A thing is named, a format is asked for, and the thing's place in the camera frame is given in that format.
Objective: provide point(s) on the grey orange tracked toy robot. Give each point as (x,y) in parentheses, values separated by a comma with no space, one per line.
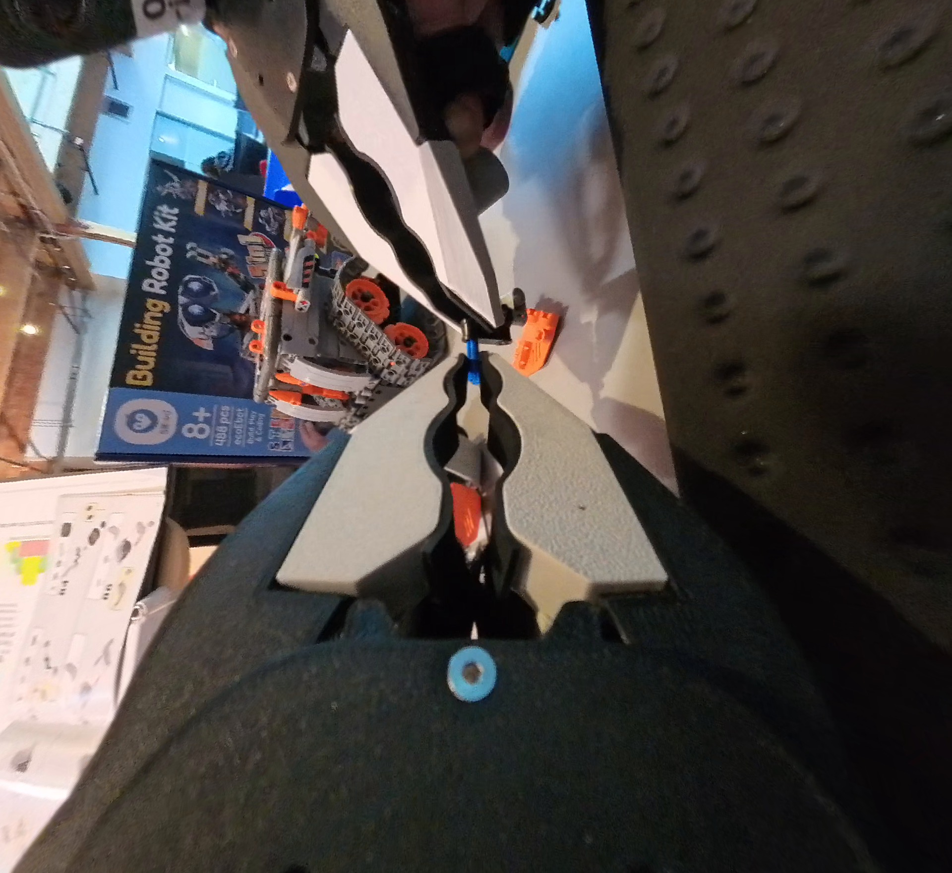
(312,337)

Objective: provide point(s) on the black perforated board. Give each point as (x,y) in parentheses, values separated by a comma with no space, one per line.
(781,218)

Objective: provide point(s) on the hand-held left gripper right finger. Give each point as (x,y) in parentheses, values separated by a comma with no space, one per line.
(580,516)

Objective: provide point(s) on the black brick connector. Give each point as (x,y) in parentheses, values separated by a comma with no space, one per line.
(494,326)

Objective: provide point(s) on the blue robot kit box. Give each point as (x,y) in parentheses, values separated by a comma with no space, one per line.
(163,308)

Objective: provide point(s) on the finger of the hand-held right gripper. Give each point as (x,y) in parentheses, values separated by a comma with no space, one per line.
(338,200)
(431,204)

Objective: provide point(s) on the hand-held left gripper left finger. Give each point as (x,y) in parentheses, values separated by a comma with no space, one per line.
(364,516)

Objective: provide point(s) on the orange curved brick piece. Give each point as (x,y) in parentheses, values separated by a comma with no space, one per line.
(535,341)

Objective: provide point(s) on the blue brick pin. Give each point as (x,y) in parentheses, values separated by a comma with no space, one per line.
(473,361)

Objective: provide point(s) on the instruction booklet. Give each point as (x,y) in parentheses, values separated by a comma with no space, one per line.
(74,590)

